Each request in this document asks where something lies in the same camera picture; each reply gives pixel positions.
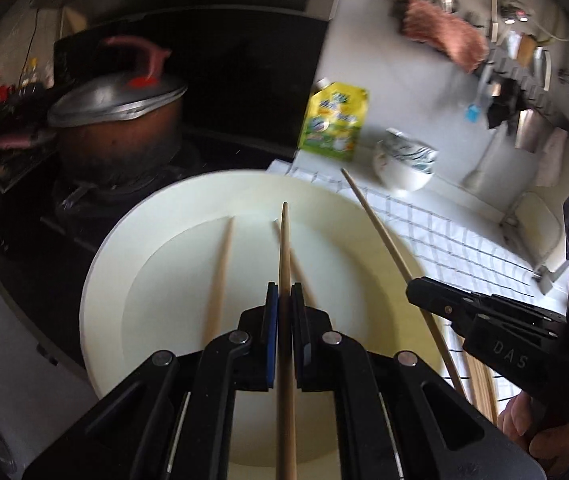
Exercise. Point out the yellow seasoning pouch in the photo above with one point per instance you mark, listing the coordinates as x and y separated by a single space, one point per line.
334 120

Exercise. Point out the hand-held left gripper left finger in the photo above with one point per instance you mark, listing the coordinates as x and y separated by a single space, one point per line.
272 340

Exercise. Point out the blue patterned bowl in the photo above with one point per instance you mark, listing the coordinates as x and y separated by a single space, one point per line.
414 155

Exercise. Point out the blue silicone brush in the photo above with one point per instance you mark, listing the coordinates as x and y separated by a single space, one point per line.
472 114

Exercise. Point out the pink hanging cloth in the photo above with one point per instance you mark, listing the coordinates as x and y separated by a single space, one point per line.
444 30

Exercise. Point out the person's right hand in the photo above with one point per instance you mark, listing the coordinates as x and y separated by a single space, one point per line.
554 442

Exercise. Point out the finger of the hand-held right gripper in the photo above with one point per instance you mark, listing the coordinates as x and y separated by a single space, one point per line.
439 297

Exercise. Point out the black gas stove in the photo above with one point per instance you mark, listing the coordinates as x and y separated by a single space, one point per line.
79 200

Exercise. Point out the white round plate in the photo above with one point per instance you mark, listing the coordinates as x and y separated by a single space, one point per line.
174 270

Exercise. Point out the black wall hook rail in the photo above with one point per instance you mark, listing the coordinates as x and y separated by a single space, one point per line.
544 105

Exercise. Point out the black hanging cloth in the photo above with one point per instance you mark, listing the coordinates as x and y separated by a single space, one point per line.
502 107

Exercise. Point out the row of wooden chopsticks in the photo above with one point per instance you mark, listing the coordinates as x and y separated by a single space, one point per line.
482 385

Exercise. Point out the row of condiment bottles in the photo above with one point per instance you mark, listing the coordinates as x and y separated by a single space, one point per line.
12 90

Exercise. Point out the wall power socket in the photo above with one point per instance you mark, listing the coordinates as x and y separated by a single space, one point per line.
514 14

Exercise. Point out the white hanging cloth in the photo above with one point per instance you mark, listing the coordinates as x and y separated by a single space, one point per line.
550 157

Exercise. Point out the single wooden chopstick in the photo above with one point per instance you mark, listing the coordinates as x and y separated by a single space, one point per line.
284 250
298 272
220 275
379 230

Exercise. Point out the white checkered cloth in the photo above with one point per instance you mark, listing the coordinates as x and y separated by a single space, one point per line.
464 240

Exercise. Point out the white ceramic bowl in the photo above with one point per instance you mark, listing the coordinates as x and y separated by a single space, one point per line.
399 177

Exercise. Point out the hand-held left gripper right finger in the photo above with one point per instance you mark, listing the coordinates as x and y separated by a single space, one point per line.
298 340

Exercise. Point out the brown cooking pot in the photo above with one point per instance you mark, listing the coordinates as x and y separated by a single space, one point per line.
114 145

